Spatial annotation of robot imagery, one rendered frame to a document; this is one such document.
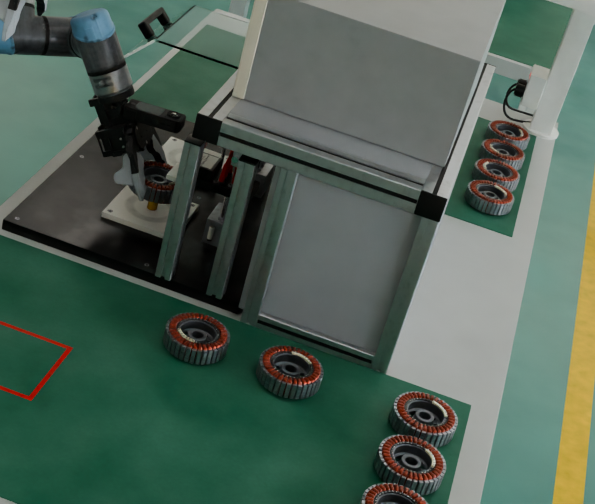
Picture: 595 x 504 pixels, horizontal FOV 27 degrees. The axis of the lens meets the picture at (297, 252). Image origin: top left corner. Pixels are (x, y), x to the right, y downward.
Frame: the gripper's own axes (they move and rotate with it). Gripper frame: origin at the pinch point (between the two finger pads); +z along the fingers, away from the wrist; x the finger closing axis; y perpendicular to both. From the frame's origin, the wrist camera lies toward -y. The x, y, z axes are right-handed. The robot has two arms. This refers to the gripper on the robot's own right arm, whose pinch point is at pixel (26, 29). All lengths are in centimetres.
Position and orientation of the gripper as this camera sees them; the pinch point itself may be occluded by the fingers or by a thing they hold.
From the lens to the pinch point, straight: 220.1
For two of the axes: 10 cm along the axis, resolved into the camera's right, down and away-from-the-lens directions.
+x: -2.3, 4.5, -8.6
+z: -2.4, 8.3, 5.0
